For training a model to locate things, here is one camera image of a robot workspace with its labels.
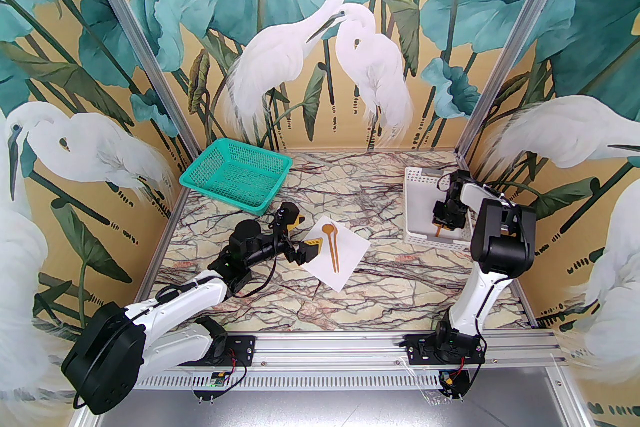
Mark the aluminium front frame rail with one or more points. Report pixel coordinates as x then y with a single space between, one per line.
325 347

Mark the small green circuit board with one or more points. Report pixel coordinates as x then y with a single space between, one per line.
218 380

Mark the aluminium corner post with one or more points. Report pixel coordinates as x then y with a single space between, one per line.
137 34
519 34

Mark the slotted grey metal panel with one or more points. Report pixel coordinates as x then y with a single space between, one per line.
325 381

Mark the white paper napkin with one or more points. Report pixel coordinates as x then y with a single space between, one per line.
352 255

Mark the wooden spoon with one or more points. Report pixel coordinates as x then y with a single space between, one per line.
328 229

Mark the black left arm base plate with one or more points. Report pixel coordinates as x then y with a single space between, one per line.
242 347

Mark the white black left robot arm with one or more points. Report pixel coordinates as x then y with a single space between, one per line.
175 302

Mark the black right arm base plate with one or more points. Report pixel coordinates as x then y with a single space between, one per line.
417 347

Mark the green plastic mesh basket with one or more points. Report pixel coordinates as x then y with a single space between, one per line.
230 172

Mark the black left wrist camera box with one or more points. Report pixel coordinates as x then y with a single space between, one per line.
285 210

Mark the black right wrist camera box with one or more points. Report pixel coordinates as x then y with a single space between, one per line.
441 209

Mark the white perforated plastic basket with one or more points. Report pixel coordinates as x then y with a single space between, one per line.
420 199

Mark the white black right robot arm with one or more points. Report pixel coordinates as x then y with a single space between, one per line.
500 240

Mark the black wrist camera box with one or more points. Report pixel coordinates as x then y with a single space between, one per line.
441 209
285 210

